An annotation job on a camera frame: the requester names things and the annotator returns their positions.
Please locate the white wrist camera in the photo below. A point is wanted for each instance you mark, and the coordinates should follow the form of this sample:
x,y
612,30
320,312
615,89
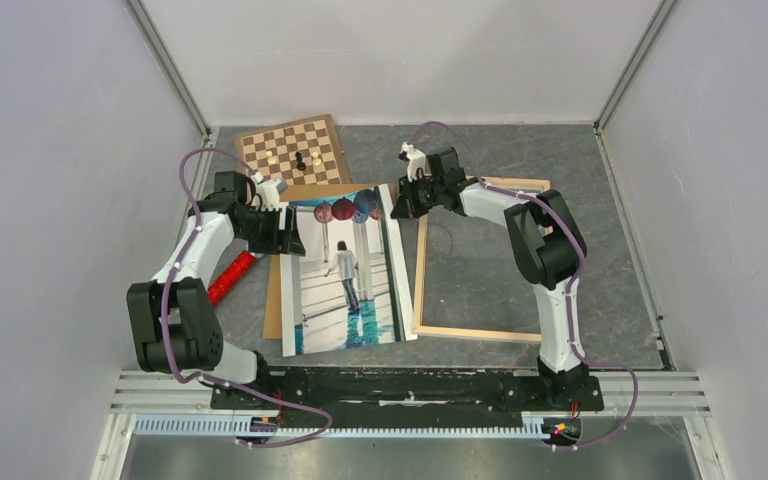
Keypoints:
x,y
268,192
415,160

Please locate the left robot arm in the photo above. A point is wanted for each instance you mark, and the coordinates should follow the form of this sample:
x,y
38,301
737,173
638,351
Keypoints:
x,y
173,321

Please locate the red toy microphone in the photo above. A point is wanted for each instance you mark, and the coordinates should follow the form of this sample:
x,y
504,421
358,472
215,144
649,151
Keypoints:
x,y
230,276

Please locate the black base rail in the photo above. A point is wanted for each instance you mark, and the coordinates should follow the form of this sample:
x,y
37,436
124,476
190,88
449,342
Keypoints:
x,y
509,389

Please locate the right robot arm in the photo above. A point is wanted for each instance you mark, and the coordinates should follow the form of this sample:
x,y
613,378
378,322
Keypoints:
x,y
548,249

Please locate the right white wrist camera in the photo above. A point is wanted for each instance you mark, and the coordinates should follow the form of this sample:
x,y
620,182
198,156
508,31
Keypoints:
x,y
415,160

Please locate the wooden picture frame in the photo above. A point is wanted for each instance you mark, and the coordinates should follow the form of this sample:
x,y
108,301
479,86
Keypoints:
x,y
419,302

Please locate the printed photo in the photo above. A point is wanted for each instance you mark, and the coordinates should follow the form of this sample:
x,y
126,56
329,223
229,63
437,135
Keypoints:
x,y
350,288

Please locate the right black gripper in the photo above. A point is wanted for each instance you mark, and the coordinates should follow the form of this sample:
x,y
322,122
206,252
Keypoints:
x,y
407,202

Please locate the brown cardboard backing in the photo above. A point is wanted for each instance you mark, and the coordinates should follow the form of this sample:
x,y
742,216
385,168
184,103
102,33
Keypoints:
x,y
272,320

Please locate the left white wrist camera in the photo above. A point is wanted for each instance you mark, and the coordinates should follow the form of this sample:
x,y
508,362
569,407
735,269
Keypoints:
x,y
268,192

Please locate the black chess piece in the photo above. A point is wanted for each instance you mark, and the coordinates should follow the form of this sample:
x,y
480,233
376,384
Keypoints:
x,y
300,163

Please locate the wooden chessboard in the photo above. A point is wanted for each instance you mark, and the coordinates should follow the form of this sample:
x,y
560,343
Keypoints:
x,y
301,152

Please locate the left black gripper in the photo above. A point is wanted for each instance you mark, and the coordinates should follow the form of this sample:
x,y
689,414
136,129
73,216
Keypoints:
x,y
278,238

